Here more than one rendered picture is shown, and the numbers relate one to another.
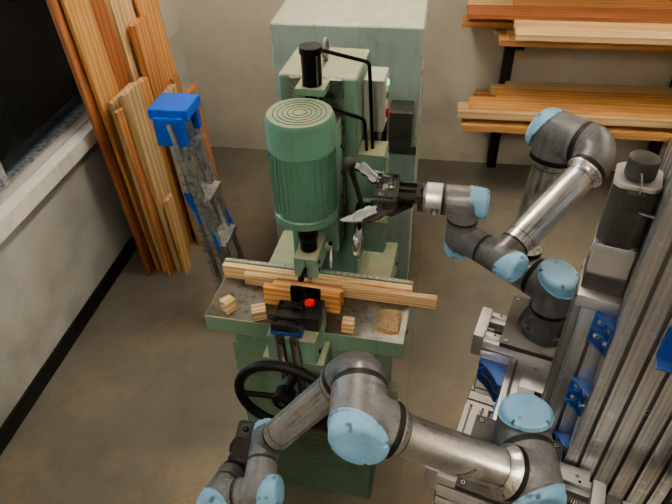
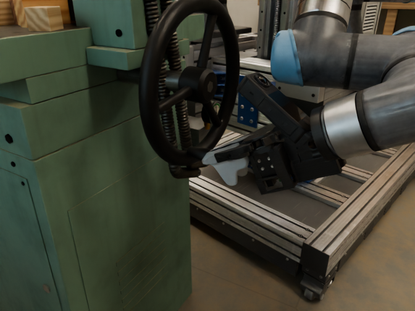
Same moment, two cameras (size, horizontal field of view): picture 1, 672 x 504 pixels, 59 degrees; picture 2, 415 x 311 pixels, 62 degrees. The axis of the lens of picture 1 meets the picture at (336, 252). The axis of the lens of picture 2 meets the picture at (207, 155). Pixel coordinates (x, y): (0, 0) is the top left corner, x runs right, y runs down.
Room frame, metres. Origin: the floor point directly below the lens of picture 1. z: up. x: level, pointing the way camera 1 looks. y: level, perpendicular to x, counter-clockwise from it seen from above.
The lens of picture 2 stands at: (0.82, 0.71, 0.97)
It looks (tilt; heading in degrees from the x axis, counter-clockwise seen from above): 26 degrees down; 288
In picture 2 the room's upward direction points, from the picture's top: straight up
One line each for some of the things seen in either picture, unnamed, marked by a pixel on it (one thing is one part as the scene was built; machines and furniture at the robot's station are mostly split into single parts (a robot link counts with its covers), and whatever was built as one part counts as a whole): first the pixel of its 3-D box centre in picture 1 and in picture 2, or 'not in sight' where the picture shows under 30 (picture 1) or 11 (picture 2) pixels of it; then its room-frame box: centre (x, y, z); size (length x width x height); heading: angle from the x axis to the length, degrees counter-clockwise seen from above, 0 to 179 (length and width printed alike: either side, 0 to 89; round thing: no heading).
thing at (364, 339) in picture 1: (306, 322); (100, 38); (1.24, 0.10, 0.87); 0.61 x 0.30 x 0.06; 77
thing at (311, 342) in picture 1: (297, 332); (130, 15); (1.16, 0.12, 0.91); 0.15 x 0.14 x 0.09; 77
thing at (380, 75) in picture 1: (376, 99); not in sight; (1.63, -0.13, 1.40); 0.10 x 0.06 x 0.16; 167
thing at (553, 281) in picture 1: (553, 286); not in sight; (1.24, -0.62, 0.98); 0.13 x 0.12 x 0.14; 37
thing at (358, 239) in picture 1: (359, 239); not in sight; (1.45, -0.07, 1.02); 0.12 x 0.03 x 0.12; 167
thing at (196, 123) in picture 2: (385, 403); (189, 134); (1.15, -0.14, 0.58); 0.12 x 0.08 x 0.08; 167
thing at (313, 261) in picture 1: (312, 255); not in sight; (1.37, 0.07, 1.03); 0.14 x 0.07 x 0.09; 167
